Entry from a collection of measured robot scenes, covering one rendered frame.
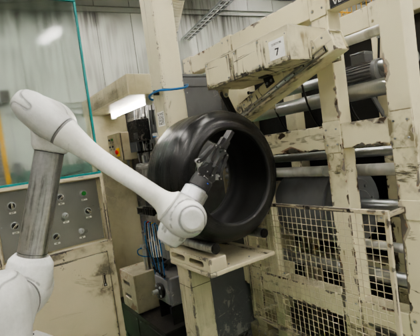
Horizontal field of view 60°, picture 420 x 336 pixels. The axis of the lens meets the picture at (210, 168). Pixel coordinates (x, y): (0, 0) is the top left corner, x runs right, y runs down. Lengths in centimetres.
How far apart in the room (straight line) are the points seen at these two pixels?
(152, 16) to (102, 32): 944
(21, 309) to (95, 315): 96
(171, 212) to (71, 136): 41
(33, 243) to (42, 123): 44
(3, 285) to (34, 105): 54
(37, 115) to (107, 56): 1003
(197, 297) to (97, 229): 66
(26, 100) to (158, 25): 94
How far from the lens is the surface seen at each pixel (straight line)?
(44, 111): 124
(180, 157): 149
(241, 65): 181
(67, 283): 212
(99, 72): 1108
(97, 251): 213
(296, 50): 162
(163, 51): 196
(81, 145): 122
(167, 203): 105
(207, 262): 159
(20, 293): 129
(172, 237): 119
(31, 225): 143
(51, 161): 140
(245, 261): 171
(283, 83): 179
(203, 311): 208
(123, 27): 1160
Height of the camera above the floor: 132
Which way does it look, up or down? 3 degrees down
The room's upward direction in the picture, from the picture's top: 8 degrees counter-clockwise
